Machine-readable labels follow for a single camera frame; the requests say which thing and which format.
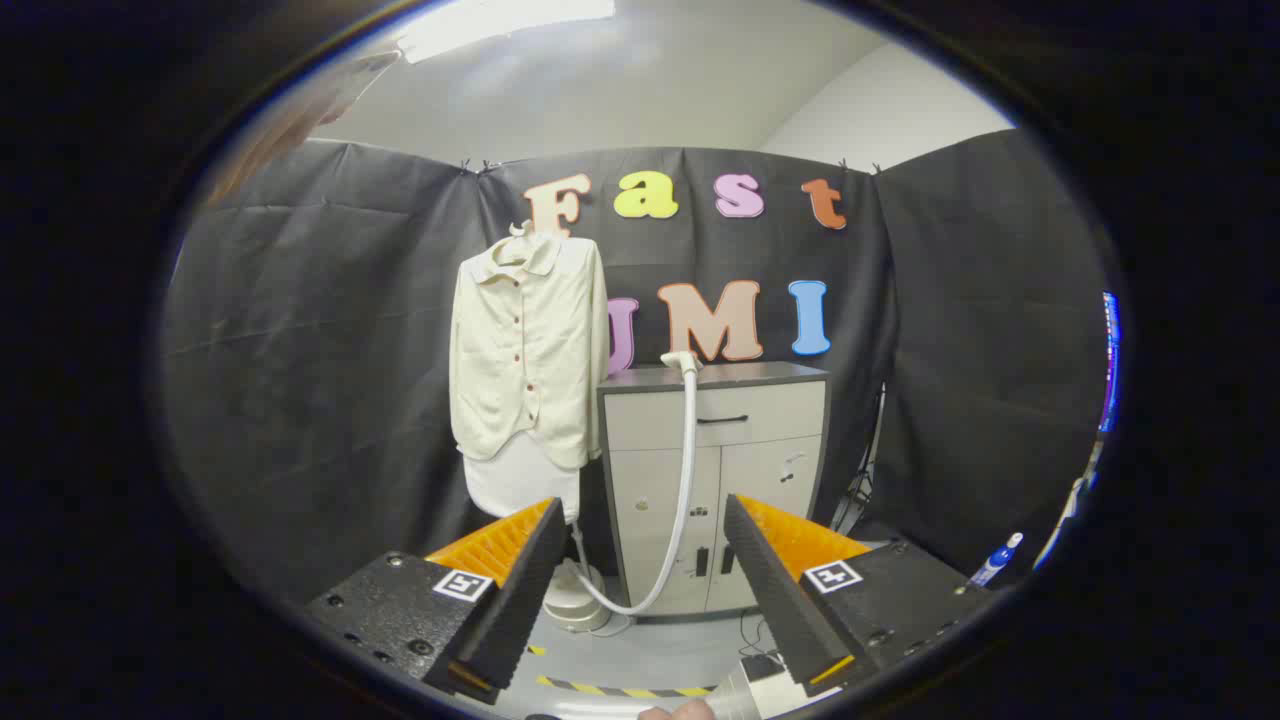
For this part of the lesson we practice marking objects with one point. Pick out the lit monitor screen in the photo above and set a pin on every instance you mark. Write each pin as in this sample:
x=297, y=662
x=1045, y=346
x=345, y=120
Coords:
x=1109, y=370

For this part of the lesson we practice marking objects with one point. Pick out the ceiling light panel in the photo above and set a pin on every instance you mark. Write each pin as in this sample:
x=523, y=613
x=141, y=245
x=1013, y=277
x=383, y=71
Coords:
x=500, y=25

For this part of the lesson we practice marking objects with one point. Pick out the blue white bottle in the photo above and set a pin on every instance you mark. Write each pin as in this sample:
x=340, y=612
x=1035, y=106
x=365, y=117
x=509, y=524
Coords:
x=992, y=566

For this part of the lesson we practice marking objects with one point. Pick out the black backdrop cloth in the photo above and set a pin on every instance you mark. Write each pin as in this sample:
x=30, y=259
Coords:
x=320, y=400

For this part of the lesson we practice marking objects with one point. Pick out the brown panel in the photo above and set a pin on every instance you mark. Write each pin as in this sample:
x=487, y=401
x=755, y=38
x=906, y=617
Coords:
x=300, y=110

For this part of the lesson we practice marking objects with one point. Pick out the cream button shirt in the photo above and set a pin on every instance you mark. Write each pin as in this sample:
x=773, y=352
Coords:
x=520, y=350

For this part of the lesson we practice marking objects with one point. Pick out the yellow black hazard tape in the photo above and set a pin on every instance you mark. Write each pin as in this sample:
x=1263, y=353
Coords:
x=600, y=689

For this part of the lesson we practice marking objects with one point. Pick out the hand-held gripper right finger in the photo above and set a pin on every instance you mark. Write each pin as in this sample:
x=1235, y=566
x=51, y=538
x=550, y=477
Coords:
x=780, y=600

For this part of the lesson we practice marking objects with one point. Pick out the grey cabinet with drawer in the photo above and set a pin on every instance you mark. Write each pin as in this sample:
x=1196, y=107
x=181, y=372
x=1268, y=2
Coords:
x=760, y=420

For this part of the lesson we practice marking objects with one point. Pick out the cream plastic hanger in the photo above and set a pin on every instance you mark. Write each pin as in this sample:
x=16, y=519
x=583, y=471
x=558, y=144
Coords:
x=518, y=230

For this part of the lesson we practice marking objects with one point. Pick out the white garment form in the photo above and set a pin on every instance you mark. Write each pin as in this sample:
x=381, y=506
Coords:
x=520, y=480

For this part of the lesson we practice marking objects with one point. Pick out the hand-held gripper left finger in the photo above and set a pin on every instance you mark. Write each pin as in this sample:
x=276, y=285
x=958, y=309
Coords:
x=520, y=600

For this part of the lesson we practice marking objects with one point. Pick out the white garment steamer base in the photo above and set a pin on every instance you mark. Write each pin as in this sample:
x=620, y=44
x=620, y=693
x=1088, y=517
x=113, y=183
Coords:
x=575, y=605

